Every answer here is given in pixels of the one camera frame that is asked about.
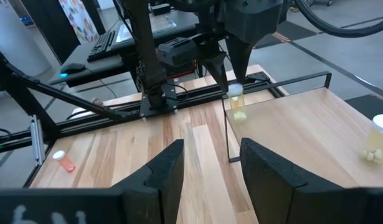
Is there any small pale yellow pill bottle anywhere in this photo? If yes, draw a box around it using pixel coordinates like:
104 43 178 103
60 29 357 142
227 83 248 123
359 114 383 166

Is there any silver aluminium bar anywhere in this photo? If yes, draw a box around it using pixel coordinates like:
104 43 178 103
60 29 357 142
29 114 45 166

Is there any black corrugated cable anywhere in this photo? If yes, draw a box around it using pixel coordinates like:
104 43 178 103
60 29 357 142
292 0 383 39

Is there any flat grey screen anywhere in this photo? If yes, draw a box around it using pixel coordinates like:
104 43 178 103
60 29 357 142
116 14 178 44

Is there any small pink pill bottle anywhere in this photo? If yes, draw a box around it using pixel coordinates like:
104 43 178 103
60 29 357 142
52 150 77 174

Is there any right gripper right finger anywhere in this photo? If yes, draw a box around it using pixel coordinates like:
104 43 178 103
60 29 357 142
240 138 383 224

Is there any black computer mouse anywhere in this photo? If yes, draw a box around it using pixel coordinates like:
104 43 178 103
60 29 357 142
59 62 87 75

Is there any grey office desk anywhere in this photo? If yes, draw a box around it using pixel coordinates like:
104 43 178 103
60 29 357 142
49 9 201 88

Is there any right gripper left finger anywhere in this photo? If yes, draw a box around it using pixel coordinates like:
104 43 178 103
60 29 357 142
0 138 185 224

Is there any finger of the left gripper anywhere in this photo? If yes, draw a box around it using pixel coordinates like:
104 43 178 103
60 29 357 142
225 39 257 85
156 36 229 93

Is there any colourful patterned poster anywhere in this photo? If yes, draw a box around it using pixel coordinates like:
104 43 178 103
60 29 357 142
59 0 100 44

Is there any black keyboard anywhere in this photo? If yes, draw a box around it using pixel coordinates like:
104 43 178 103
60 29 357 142
87 29 117 63

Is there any black aluminium rig frame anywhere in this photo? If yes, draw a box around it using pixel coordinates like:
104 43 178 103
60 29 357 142
0 51 288 190

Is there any wooden shelf black metal frame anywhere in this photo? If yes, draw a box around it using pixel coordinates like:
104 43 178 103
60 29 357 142
221 70 383 189

